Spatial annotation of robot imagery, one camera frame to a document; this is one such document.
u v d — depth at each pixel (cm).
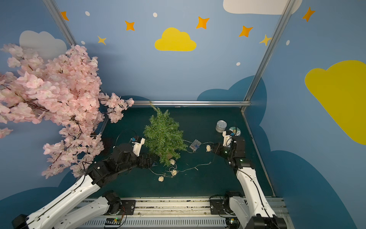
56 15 71
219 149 71
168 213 73
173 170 86
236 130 102
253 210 42
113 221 73
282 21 74
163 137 71
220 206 75
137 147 65
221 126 104
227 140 73
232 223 73
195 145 90
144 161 64
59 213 42
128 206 75
